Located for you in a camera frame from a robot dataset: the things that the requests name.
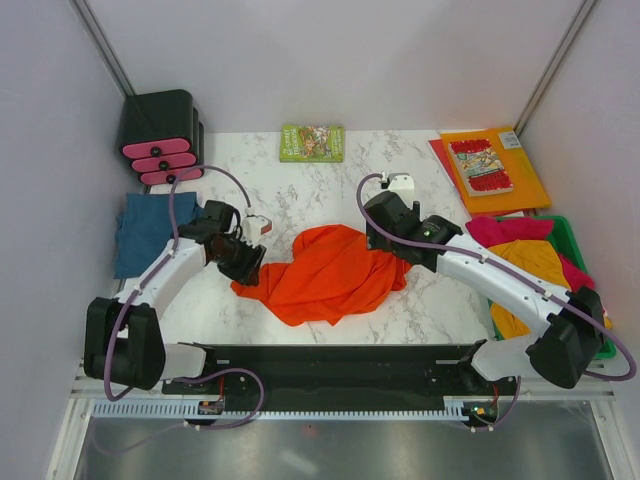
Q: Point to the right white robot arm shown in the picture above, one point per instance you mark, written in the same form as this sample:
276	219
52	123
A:
566	328

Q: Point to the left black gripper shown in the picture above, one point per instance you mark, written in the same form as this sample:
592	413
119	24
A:
248	271

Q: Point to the yellow t shirt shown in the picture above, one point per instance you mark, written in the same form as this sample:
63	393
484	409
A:
539	258

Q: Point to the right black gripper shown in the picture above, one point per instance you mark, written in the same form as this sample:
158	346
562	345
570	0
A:
375	241

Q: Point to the red folder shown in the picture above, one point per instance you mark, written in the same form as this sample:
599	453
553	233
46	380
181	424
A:
438	148

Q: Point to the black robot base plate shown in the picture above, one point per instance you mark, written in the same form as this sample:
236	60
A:
324	379

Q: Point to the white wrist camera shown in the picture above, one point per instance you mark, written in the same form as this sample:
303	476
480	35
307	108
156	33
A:
402	184
254	227

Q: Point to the green paperback book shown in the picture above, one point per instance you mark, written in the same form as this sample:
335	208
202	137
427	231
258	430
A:
312	144

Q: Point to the black pink drawer unit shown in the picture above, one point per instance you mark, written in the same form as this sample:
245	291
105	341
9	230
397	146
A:
161	136

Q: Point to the magenta t shirt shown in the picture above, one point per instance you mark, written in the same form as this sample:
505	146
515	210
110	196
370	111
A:
488	231

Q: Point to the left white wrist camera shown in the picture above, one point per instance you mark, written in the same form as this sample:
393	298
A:
254	227

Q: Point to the white slotted cable duct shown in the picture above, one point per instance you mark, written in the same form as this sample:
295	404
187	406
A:
197	410

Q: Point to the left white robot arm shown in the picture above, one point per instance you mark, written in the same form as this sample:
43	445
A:
123	339

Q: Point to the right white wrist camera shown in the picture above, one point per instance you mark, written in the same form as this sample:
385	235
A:
402	184

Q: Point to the orange folder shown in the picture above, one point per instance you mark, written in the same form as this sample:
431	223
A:
528	192

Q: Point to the red comic book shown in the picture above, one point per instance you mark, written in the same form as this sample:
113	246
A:
480	167

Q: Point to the orange t shirt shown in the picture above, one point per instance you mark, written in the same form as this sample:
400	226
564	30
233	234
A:
332	275

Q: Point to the blue folded t shirt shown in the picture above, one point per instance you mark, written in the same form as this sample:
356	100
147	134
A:
143	230

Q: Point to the green plastic bin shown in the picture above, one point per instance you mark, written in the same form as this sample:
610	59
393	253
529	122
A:
563	239

